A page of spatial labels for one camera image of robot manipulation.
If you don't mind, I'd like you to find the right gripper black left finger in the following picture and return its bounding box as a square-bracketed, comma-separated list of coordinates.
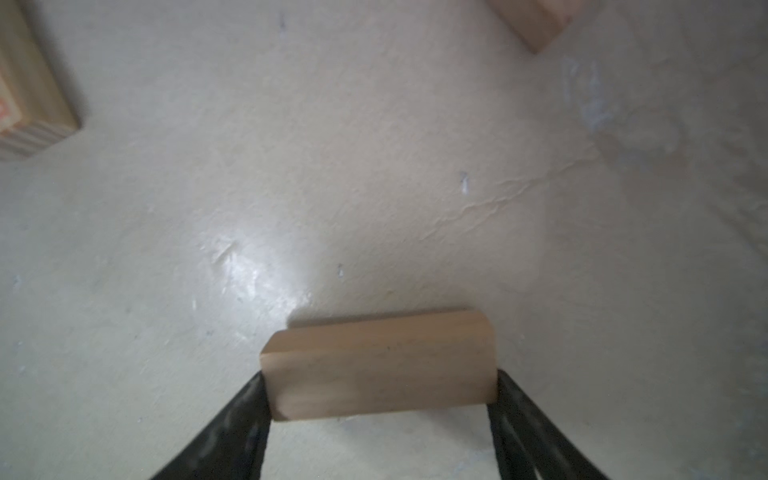
[154, 373, 272, 480]

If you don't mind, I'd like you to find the plain wood block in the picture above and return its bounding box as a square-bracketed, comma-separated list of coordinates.
[260, 310, 498, 421]

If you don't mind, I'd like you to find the cow picture wood block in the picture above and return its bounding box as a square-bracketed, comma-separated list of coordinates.
[487, 0, 588, 54]

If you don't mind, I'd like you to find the printed wood block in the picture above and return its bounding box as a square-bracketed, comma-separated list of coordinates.
[1, 1, 81, 161]

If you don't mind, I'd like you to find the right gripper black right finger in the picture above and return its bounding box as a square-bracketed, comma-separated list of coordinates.
[487, 369, 607, 480]

